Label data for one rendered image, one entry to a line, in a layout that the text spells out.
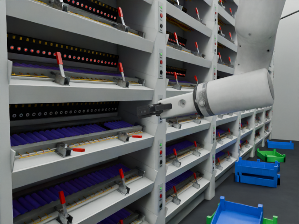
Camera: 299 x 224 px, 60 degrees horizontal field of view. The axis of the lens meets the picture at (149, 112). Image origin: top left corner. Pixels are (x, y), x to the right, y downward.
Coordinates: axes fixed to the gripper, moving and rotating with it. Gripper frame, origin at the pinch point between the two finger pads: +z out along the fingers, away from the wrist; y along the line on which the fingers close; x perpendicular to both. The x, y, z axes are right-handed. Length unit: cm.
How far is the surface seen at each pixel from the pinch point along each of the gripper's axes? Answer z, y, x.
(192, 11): 17, 100, 65
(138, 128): 23.1, 25.1, -4.3
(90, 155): 19.5, -6.3, -9.5
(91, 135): 22.9, -1.3, -3.8
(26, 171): 19.5, -26.8, -9.4
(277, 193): -5, 137, -67
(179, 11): 8, 53, 47
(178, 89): 16, 54, 11
